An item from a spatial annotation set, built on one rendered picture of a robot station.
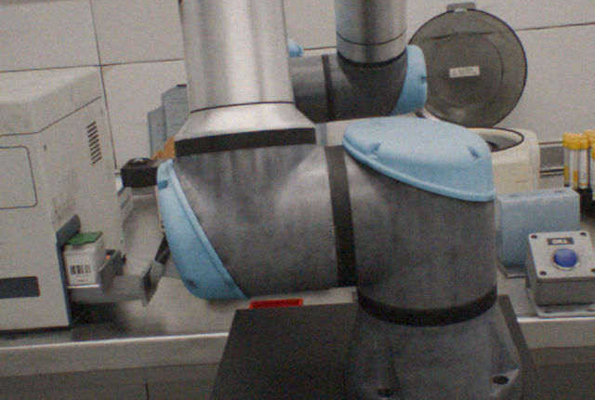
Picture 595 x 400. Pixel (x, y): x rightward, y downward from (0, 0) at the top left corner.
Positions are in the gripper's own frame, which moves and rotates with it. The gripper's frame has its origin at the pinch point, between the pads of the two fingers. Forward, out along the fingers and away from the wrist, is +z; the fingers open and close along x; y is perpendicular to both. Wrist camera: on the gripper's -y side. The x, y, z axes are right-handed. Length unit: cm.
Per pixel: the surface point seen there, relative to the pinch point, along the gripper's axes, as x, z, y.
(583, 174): 35, -31, 54
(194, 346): -8.5, 2.1, 8.7
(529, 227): 6.3, -25.8, 41.9
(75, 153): 7.3, -8.4, -16.4
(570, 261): -7, -27, 44
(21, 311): -4.5, 9.3, -12.7
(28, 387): -5.5, 18.0, -8.1
